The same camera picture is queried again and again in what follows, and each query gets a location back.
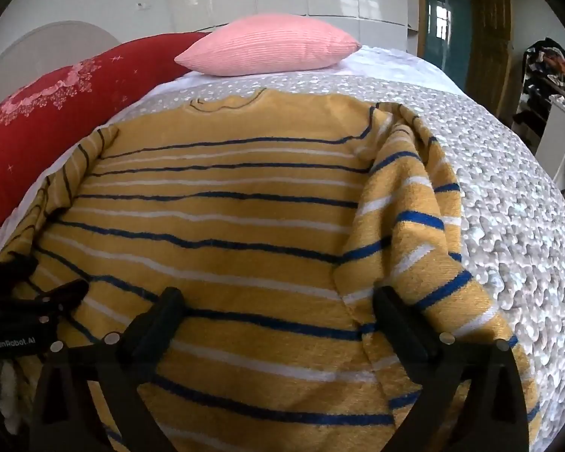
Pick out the white desk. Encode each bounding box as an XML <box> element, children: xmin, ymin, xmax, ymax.
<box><xmin>536</xmin><ymin>98</ymin><xmax>565</xmax><ymax>191</ymax></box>

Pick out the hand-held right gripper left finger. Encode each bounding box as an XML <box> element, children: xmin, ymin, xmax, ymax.
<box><xmin>28</xmin><ymin>286</ymin><xmax>187</xmax><ymax>452</ymax></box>

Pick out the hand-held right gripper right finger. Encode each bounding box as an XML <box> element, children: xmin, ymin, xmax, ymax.
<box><xmin>373</xmin><ymin>286</ymin><xmax>531</xmax><ymax>452</ymax></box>

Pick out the pink ribbed pillow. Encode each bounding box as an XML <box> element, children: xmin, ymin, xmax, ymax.
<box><xmin>174</xmin><ymin>15</ymin><xmax>362</xmax><ymax>77</ymax></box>

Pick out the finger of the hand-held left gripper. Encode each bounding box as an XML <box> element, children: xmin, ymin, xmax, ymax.
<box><xmin>27</xmin><ymin>279</ymin><xmax>90</xmax><ymax>324</ymax></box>
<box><xmin>0</xmin><ymin>257</ymin><xmax>38</xmax><ymax>295</ymax></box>

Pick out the grey quilted blanket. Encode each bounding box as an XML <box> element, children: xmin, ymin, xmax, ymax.
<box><xmin>108</xmin><ymin>68</ymin><xmax>565</xmax><ymax>452</ymax></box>

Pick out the beige arched headboard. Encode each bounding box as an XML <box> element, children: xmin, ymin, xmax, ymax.
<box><xmin>0</xmin><ymin>21</ymin><xmax>119</xmax><ymax>115</ymax></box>

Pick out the yellow striped sweater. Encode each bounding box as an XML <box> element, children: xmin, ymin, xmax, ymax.
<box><xmin>0</xmin><ymin>89</ymin><xmax>543</xmax><ymax>452</ymax></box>

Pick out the dark rack with clothes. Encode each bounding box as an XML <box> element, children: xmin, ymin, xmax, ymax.
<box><xmin>512</xmin><ymin>38</ymin><xmax>565</xmax><ymax>152</ymax></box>

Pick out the red floral pillow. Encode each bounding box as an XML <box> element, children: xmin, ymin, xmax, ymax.
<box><xmin>0</xmin><ymin>32</ymin><xmax>214</xmax><ymax>239</ymax></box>

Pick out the teal door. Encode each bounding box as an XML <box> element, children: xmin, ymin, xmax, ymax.
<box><xmin>421</xmin><ymin>0</ymin><xmax>472</xmax><ymax>91</ymax></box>

